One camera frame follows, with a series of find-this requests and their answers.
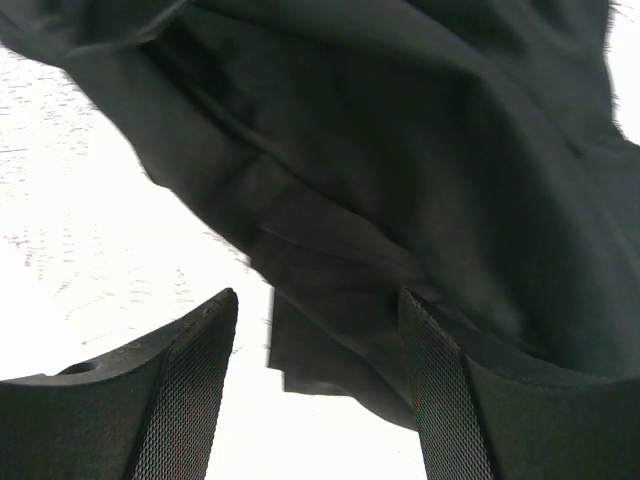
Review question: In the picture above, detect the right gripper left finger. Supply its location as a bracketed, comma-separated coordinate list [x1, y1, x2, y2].
[1, 288, 238, 480]

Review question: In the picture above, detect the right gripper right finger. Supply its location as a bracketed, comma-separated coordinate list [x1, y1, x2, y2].
[398, 290, 639, 480]

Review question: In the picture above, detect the black t shirt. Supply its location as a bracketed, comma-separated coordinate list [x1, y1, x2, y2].
[1, 1, 639, 429]

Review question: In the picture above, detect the floral patterned table mat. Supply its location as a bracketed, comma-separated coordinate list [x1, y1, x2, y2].
[0, 0, 640, 480]

